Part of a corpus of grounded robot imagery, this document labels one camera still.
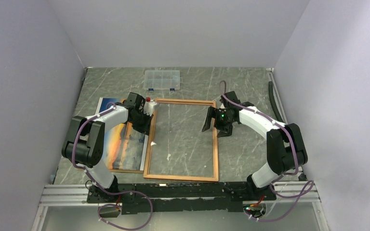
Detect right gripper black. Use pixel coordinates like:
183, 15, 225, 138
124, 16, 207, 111
202, 106, 235, 137

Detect sunset photo print board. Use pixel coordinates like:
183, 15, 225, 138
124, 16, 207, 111
96, 97, 149, 174

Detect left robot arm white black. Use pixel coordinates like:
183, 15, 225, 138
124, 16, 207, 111
61, 92, 157, 202

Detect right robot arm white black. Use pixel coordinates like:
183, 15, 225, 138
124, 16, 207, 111
202, 91, 308, 200

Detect clear plastic organizer box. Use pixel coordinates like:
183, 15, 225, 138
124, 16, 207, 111
143, 70, 181, 91

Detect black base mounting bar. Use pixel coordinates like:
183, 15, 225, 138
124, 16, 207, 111
87, 181, 277, 215

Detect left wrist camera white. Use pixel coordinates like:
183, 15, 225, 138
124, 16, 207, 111
144, 97, 158, 116

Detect black corrugated hose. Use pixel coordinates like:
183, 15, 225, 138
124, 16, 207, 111
268, 81, 285, 123

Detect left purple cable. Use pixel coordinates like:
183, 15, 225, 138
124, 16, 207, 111
69, 102, 154, 230

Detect purple cable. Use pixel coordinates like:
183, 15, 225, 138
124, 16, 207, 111
69, 102, 154, 230
219, 80, 315, 223

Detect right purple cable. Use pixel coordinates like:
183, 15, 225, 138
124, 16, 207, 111
219, 80, 315, 223

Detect aluminium extrusion rail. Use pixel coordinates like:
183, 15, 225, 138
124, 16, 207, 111
40, 185, 89, 206

